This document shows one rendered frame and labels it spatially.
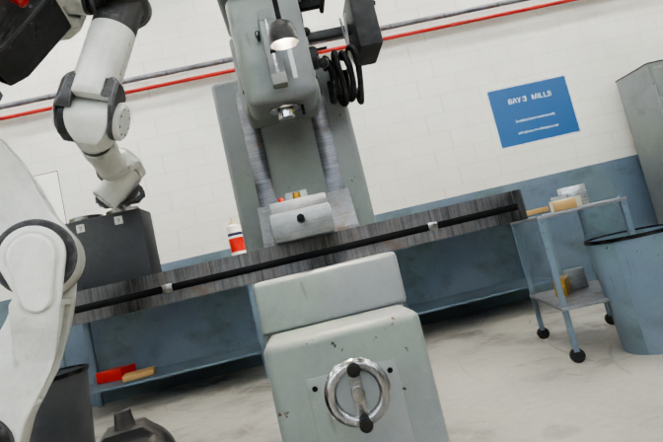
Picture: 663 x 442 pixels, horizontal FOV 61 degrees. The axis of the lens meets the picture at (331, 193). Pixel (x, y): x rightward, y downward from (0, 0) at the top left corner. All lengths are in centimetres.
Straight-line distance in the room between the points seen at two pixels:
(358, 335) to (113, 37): 76
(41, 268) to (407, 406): 73
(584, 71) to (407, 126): 205
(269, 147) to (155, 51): 449
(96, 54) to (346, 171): 101
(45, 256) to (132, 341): 492
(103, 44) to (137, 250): 59
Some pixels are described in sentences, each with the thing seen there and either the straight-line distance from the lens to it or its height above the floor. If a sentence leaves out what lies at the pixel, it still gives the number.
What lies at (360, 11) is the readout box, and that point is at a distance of 193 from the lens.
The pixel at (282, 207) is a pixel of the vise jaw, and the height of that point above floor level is 103.
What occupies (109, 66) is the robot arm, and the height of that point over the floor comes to 133.
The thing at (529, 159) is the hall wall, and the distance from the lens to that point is 631.
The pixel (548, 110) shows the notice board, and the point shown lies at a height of 188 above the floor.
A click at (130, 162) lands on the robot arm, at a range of 136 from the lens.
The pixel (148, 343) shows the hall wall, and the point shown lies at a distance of 599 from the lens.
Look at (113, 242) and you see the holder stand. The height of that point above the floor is 104.
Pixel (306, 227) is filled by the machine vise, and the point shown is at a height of 95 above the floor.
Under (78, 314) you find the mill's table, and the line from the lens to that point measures 154.
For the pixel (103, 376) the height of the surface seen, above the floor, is 30.
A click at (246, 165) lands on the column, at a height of 125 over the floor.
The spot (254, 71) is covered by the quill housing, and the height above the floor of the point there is 140.
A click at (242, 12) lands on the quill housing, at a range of 161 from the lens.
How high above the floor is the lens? 87
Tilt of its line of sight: 6 degrees up
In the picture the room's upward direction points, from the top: 13 degrees counter-clockwise
